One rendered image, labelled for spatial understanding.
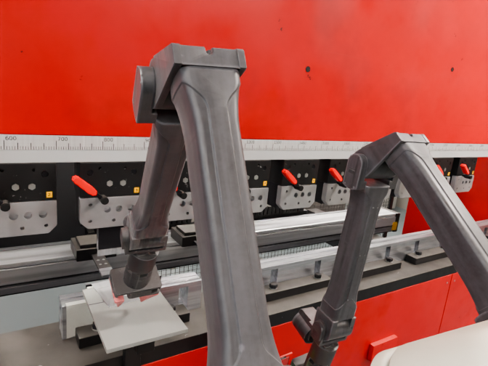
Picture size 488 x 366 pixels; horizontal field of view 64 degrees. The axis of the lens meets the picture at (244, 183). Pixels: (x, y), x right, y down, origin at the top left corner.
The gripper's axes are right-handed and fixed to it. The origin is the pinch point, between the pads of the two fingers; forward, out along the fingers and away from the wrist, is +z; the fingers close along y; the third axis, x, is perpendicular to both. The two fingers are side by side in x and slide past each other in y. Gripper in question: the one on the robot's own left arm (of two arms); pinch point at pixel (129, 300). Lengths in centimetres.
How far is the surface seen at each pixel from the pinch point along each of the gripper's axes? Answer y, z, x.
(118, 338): 4.6, -0.8, 8.8
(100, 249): 3.2, 2.5, -17.3
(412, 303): -120, 27, 12
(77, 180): 9.9, -18.9, -21.4
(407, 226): -216, 65, -49
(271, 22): -41, -53, -46
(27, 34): 18, -43, -40
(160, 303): -8.4, 4.1, 0.4
